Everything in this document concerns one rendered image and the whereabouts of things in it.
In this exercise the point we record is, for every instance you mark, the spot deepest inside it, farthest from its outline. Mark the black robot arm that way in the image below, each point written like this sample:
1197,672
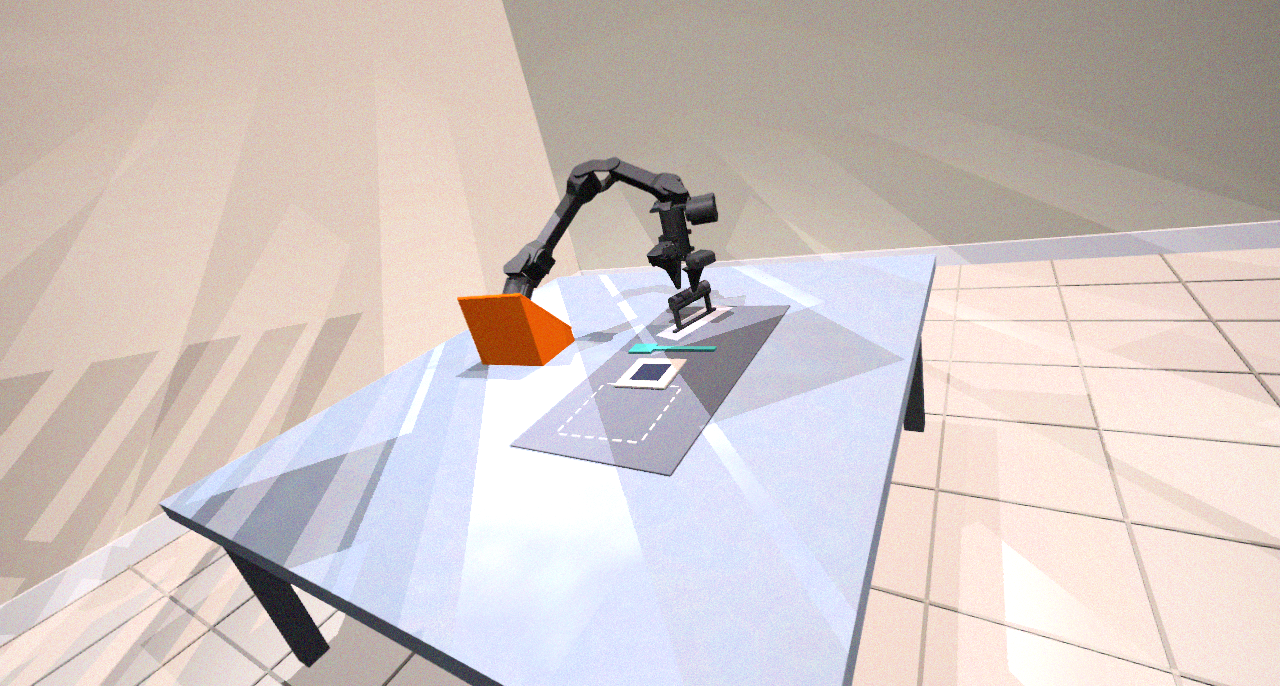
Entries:
535,259

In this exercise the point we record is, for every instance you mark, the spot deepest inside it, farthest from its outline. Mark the white square tile with dark square center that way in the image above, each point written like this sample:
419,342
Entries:
650,373

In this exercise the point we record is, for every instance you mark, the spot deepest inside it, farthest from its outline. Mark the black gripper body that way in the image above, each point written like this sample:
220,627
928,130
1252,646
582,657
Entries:
696,260

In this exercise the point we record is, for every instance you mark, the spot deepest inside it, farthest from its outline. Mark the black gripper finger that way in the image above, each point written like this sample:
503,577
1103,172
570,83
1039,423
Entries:
694,277
673,269

